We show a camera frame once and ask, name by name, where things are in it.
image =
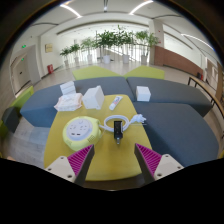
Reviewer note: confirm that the lime green bench seat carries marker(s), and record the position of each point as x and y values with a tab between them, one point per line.
24	96

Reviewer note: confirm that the black charger block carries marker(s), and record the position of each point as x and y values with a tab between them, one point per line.
118	130

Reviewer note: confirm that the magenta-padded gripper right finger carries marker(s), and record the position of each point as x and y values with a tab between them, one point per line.
149	159

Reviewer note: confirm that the dark grey ottoman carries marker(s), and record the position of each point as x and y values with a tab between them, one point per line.
10	118

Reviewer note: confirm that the curved grey-blue sofa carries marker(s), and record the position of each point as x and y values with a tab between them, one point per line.
173	93

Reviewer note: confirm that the white tube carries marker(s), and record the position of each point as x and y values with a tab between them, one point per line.
115	103

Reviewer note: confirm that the wooden shelf unit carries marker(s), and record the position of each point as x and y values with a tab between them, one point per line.
220	83

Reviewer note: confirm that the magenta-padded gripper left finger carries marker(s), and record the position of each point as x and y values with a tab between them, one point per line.
79	161

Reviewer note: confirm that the ceiling light strips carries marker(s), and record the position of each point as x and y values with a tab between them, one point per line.
71	10

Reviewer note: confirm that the red fire extinguisher cabinet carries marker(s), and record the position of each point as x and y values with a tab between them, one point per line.
50	69

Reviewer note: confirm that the potted green plants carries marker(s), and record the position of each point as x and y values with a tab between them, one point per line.
110	38

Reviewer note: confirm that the framed wall picture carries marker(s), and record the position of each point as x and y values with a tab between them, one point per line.
49	48

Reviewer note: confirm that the lime green sofa seat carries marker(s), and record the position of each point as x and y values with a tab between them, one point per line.
93	72
145	71

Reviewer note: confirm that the small white cube box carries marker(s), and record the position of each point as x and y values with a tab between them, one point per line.
143	94

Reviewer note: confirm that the large white box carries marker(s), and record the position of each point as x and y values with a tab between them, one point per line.
93	98

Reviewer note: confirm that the green exit sign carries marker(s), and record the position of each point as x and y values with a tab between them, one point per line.
24	46

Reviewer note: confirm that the long grey-blue sofa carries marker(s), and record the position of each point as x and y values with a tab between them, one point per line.
36	106

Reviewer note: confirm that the wooden bench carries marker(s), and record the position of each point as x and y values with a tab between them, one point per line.
203	87

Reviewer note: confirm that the wide grey-blue sofa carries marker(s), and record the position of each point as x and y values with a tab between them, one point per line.
180	133

